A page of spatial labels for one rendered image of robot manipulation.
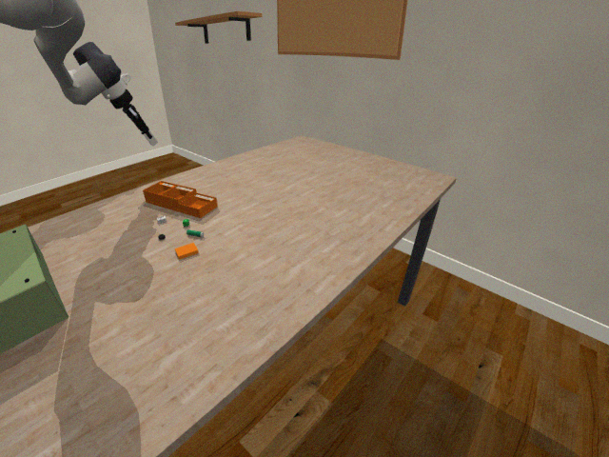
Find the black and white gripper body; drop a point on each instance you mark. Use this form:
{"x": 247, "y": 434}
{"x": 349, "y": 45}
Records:
{"x": 123, "y": 101}

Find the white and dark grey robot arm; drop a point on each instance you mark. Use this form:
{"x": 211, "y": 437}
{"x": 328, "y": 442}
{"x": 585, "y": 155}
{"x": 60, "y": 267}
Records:
{"x": 56, "y": 38}

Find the orange three-bin rack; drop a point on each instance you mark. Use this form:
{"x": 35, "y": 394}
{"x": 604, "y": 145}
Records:
{"x": 185, "y": 201}

